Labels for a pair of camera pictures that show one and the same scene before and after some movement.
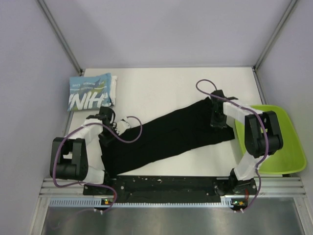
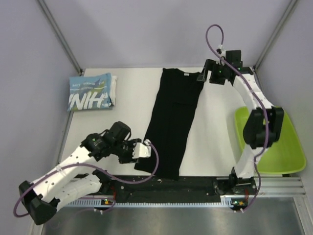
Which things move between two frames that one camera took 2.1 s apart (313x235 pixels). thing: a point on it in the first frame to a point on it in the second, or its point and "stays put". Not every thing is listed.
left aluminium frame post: [53, 23] stays put
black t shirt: [181, 129] to [173, 123]
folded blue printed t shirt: [90, 92] stays put
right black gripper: [216, 124] to [210, 65]
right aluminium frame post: [291, 5] stays put
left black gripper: [106, 142] to [129, 158]
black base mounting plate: [171, 188] stays put
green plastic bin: [290, 159] stays put
